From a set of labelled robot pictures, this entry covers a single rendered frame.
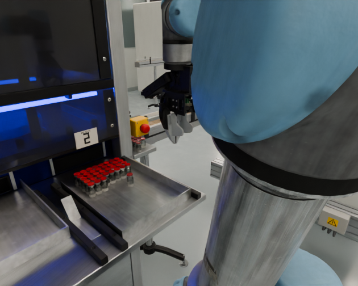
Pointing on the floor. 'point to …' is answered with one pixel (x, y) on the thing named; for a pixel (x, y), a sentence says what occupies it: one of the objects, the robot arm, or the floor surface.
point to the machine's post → (121, 102)
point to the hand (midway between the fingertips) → (173, 138)
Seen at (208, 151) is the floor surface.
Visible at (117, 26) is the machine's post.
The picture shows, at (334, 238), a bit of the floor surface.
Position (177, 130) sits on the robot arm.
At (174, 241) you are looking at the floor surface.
